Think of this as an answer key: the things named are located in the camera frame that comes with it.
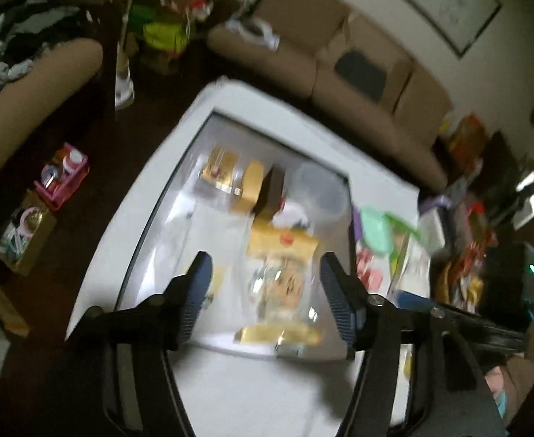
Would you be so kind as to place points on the white ribbed table mat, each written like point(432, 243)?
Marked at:
point(257, 396)

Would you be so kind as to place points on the clear round container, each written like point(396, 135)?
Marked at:
point(319, 191)

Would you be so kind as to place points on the white clothes rack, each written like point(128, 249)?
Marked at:
point(123, 91)

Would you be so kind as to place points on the mint green plate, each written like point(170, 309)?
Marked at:
point(376, 230)

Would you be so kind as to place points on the clear box of gold clips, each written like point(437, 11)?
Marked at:
point(221, 168)

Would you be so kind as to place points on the yellow packet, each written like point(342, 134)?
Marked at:
point(280, 241)

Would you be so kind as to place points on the brown flat box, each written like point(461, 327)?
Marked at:
point(7, 309)

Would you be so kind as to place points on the black cushion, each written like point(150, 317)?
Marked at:
point(360, 75)

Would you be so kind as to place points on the dark brown box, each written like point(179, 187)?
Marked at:
point(271, 191)

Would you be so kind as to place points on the red snack packets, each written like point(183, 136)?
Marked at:
point(469, 255)

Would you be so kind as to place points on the white garment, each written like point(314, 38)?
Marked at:
point(255, 32)

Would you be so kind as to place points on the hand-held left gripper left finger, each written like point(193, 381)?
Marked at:
point(197, 296)

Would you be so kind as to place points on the green bag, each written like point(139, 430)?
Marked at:
point(162, 32)

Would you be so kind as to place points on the cardboard boxes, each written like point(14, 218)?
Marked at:
point(465, 139)

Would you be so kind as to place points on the brown sofa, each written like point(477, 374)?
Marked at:
point(294, 68)

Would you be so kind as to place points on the black storage box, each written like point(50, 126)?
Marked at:
point(189, 246)

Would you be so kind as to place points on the purple plate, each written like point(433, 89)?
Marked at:
point(357, 227)

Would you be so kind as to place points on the person's right forearm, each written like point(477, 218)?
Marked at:
point(519, 373)

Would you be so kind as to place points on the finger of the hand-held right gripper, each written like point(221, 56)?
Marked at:
point(490, 334)

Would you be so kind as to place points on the brown chair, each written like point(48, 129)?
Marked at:
point(34, 95)

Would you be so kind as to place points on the brown pillow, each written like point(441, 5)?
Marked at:
point(367, 32)

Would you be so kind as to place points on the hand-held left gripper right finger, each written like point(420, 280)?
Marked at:
point(337, 305)

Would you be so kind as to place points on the red ketchup packets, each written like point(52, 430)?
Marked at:
point(369, 273)

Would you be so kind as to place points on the clear bag with gold trim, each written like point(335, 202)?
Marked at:
point(278, 291)

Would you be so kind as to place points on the pile of clothes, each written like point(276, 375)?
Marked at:
point(16, 22)

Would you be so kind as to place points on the pink basket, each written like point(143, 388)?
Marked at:
point(64, 186)

